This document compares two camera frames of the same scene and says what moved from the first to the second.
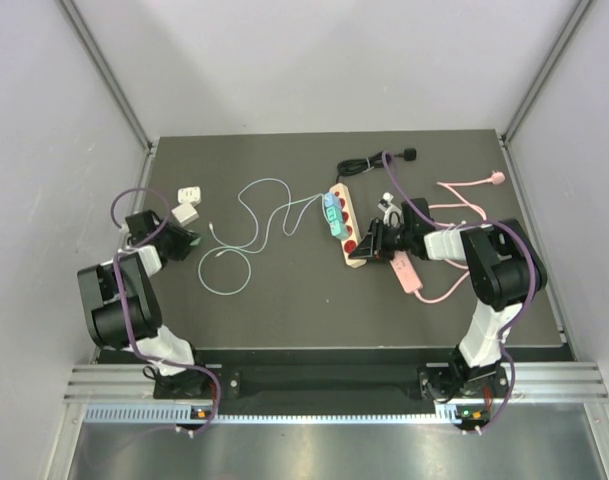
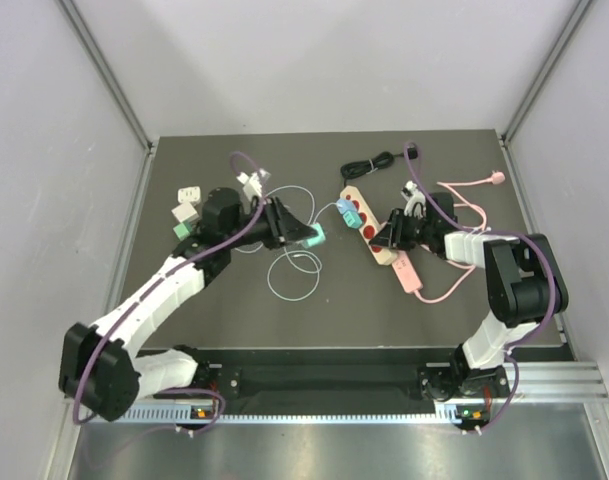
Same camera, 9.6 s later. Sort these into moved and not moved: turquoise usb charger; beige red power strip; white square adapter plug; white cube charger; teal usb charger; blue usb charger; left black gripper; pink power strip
Moved: left black gripper; beige red power strip; teal usb charger; blue usb charger; turquoise usb charger
Not moved: white cube charger; white square adapter plug; pink power strip
